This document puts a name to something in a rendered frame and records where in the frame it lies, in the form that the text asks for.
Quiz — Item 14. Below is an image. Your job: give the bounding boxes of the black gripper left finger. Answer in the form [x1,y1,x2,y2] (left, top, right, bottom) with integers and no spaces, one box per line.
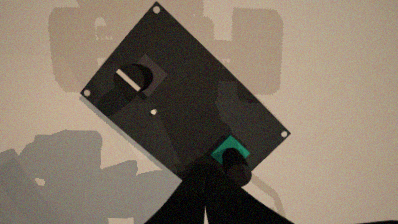
[144,164,206,224]

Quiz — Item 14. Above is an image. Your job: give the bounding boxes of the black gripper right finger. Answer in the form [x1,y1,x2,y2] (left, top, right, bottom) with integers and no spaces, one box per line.
[204,164,295,224]

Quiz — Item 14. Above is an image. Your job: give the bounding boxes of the black circuit board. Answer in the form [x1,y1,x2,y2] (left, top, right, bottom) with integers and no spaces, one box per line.
[79,2,291,187]

